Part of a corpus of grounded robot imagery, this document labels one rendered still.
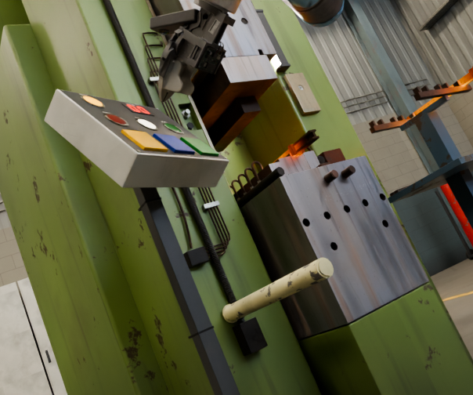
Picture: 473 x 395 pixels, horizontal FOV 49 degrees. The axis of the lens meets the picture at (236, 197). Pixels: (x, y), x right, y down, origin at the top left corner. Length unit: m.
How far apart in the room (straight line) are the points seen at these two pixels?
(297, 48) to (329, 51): 8.33
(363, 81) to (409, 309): 9.03
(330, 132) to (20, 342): 5.34
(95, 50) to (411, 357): 1.31
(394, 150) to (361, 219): 8.46
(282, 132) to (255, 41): 0.39
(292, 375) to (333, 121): 0.99
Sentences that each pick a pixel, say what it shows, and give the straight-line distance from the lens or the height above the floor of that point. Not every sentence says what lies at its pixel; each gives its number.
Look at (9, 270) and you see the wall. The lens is 7.57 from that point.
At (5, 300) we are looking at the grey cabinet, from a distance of 6.83.
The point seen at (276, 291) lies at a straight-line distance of 1.24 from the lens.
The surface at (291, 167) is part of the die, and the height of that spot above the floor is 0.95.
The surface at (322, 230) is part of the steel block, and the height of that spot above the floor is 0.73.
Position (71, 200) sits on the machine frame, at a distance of 1.93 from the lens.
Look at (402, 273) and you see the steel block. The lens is 1.65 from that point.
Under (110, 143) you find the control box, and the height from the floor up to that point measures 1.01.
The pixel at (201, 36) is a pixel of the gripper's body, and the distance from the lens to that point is 1.04.
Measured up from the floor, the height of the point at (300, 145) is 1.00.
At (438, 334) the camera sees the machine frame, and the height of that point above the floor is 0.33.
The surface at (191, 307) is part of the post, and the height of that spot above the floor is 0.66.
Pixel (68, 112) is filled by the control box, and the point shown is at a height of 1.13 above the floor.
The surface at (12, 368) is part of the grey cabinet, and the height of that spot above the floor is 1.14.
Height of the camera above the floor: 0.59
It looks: 13 degrees up
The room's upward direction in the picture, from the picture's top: 24 degrees counter-clockwise
